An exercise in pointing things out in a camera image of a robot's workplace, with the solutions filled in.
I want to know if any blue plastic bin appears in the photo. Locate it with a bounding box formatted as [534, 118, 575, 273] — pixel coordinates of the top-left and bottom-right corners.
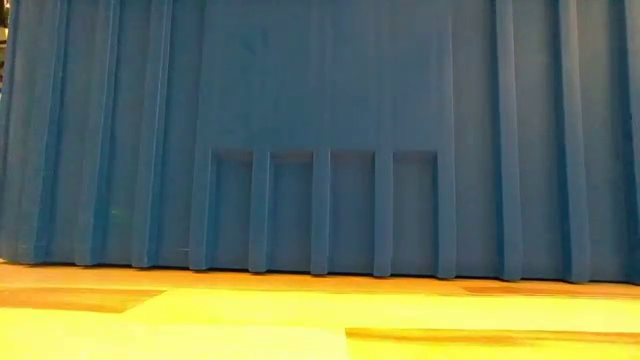
[0, 0, 640, 286]

